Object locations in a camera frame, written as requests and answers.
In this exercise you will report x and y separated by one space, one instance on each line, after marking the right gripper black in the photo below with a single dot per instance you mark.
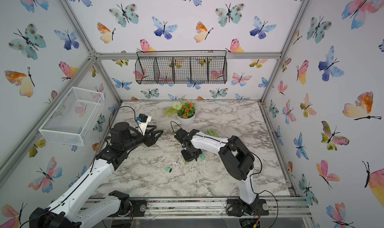
196 154

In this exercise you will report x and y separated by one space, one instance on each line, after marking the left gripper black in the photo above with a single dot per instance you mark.
151 140

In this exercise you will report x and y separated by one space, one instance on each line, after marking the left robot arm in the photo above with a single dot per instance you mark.
66 211

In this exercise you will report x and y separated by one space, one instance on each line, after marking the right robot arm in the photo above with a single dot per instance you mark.
238 162

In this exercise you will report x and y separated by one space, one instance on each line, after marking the white pot with flowers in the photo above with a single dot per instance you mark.
185 111

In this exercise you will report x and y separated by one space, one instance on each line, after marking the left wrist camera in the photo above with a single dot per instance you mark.
143 121

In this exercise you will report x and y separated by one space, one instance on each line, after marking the green garden fork wooden handle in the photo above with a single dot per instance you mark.
212 133

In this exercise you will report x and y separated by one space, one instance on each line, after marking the white mesh wall basket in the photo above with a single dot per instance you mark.
71 119

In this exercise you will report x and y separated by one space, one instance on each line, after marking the black wire wall basket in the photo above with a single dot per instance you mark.
181 67

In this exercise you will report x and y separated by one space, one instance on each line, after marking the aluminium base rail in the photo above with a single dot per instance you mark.
218 207

